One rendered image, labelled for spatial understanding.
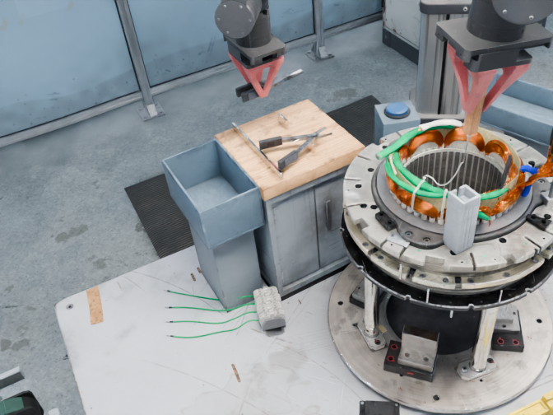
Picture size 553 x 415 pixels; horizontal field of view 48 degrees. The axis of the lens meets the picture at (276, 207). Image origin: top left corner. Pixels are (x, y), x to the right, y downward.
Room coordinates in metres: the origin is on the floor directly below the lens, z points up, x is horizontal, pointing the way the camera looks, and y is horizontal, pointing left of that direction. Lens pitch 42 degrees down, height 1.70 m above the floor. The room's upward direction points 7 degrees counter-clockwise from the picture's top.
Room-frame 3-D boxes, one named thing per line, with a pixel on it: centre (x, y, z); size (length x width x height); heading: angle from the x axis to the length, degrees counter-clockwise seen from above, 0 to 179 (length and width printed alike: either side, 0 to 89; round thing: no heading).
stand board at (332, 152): (0.89, -0.03, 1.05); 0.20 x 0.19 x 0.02; 114
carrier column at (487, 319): (0.56, -0.29, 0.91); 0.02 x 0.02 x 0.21
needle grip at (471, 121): (0.58, -0.24, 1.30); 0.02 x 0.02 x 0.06
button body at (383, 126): (0.98, -0.25, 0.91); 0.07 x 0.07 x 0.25; 2
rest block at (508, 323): (0.63, -0.36, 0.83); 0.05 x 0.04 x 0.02; 166
